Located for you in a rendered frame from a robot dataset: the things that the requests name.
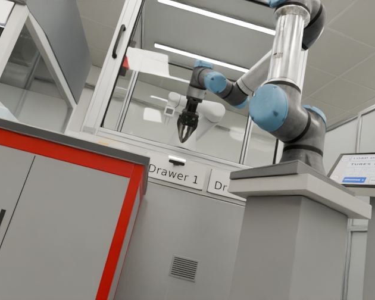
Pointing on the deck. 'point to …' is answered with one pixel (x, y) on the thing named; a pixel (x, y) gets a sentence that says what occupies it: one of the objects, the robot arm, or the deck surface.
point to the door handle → (118, 40)
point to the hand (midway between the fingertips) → (182, 139)
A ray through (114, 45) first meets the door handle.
